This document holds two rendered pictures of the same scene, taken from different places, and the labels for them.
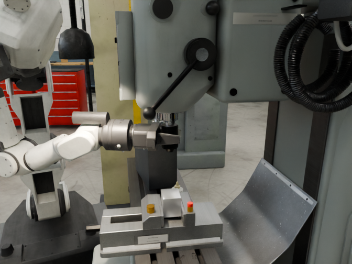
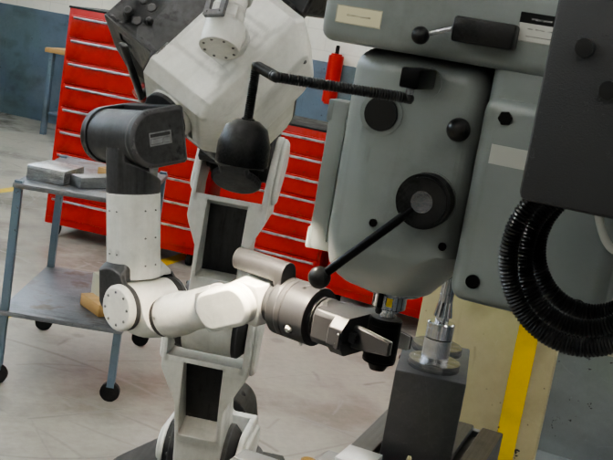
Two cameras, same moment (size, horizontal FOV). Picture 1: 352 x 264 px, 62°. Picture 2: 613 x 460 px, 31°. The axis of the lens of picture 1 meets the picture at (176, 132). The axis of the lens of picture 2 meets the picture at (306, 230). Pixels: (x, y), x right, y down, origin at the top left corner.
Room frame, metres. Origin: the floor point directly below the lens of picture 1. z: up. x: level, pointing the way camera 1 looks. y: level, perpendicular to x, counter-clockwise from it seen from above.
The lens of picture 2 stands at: (-0.58, -0.61, 1.66)
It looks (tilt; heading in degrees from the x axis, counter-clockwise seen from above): 11 degrees down; 30
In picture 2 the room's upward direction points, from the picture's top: 10 degrees clockwise
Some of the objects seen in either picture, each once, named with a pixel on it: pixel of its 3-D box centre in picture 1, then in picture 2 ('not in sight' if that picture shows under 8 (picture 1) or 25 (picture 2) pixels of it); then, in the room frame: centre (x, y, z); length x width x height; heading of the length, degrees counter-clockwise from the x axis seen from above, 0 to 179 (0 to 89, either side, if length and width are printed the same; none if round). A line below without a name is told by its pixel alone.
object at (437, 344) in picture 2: not in sight; (437, 343); (1.12, 0.07, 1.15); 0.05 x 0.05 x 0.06
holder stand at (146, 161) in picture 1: (154, 155); (425, 404); (1.17, 0.09, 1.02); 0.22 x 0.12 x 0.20; 21
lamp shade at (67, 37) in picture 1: (75, 43); (244, 141); (0.65, 0.21, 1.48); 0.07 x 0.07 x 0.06
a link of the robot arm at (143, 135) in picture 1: (137, 136); (329, 322); (0.79, 0.11, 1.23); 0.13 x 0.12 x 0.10; 176
